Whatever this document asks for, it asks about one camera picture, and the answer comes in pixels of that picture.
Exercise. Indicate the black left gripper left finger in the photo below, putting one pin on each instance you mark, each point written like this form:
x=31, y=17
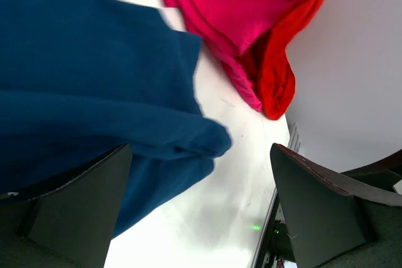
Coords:
x=67, y=220

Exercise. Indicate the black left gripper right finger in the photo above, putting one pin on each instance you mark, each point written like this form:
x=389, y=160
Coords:
x=349, y=219

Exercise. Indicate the navy blue printed t-shirt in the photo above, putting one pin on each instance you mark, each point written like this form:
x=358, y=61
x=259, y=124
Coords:
x=80, y=77

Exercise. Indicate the red t-shirt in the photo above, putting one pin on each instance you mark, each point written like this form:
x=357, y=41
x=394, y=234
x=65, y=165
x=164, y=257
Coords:
x=266, y=64

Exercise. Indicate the pink t-shirt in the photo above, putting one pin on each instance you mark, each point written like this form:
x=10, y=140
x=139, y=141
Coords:
x=230, y=28

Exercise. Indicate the aluminium mounting rail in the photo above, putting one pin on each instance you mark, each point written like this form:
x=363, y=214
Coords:
x=274, y=243

